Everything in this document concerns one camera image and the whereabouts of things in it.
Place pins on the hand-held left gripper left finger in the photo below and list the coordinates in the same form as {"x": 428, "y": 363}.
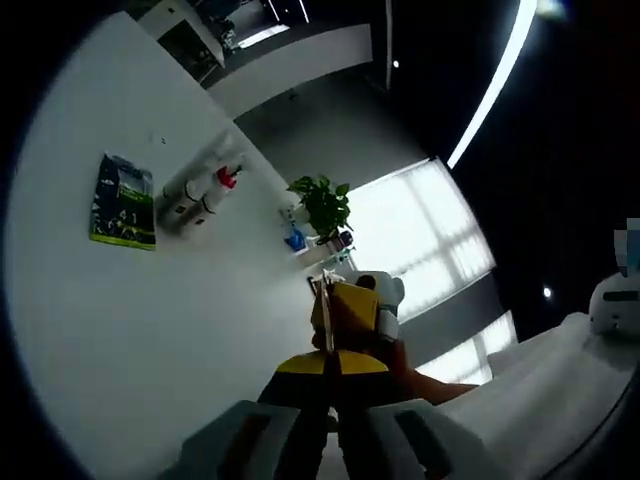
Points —
{"x": 280, "y": 425}

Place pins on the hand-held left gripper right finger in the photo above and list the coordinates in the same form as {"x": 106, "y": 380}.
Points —
{"x": 380, "y": 450}

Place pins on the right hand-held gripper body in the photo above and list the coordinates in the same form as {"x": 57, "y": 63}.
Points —
{"x": 392, "y": 300}

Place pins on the small gold foil packet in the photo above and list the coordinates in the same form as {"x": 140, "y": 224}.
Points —
{"x": 328, "y": 325}

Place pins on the white skincare bottle text label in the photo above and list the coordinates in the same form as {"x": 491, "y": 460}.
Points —
{"x": 182, "y": 200}

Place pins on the white skincare tube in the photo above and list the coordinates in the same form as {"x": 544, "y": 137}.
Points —
{"x": 200, "y": 165}

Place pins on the person's right hand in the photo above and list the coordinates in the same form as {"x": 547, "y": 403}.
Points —
{"x": 405, "y": 375}

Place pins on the large bright window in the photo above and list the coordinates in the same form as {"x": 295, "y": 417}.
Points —
{"x": 425, "y": 225}

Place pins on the blue packet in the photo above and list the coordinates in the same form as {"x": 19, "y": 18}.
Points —
{"x": 296, "y": 242}

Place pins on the potted green plant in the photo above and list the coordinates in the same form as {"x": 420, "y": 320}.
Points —
{"x": 325, "y": 205}

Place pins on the person in white shirt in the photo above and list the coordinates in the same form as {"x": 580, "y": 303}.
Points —
{"x": 540, "y": 390}

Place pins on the long ceiling light strip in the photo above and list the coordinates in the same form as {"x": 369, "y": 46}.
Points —
{"x": 475, "y": 125}

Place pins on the white chest device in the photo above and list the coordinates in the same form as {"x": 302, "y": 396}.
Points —
{"x": 615, "y": 310}

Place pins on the green black printed packet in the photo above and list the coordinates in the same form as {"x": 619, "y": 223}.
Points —
{"x": 122, "y": 200}

